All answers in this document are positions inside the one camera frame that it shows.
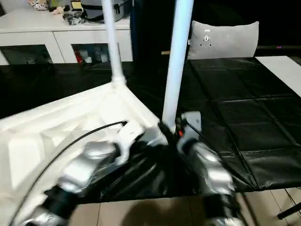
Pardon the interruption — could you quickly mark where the white plastic table leg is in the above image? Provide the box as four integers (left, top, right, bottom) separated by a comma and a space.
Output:
162, 0, 195, 132
101, 0, 129, 89

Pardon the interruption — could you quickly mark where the white plastic table top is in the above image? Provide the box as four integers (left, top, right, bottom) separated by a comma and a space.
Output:
0, 81, 170, 226

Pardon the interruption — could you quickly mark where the black work mat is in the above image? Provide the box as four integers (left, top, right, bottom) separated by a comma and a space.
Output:
0, 56, 301, 203

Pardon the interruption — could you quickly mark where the grey cushion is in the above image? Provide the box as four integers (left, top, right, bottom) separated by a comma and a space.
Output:
187, 20, 260, 61

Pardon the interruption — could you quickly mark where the black speaker box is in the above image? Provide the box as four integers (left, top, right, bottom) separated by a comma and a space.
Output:
129, 0, 193, 63

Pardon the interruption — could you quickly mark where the white flat board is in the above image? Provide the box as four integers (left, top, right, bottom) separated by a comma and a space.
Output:
255, 55, 301, 98

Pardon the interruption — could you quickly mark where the black tripod leg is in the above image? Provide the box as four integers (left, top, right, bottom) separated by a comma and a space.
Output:
277, 203, 301, 219

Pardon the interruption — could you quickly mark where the white glass-door cabinet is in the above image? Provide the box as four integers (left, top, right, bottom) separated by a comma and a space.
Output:
0, 9, 134, 65

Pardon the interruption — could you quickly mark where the speckled ceramic jar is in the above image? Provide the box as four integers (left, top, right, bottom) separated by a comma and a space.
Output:
27, 0, 49, 11

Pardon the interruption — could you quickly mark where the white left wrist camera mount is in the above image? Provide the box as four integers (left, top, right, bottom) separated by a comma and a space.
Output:
115, 121, 144, 165

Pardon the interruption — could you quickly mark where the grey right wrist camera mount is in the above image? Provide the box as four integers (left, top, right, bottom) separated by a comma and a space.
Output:
177, 112, 203, 151

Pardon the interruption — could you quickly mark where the black left camera cable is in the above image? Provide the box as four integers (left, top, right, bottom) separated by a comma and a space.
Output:
9, 121, 127, 226

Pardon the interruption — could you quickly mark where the grey floor cable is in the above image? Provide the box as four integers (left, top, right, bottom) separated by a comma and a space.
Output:
284, 187, 301, 208

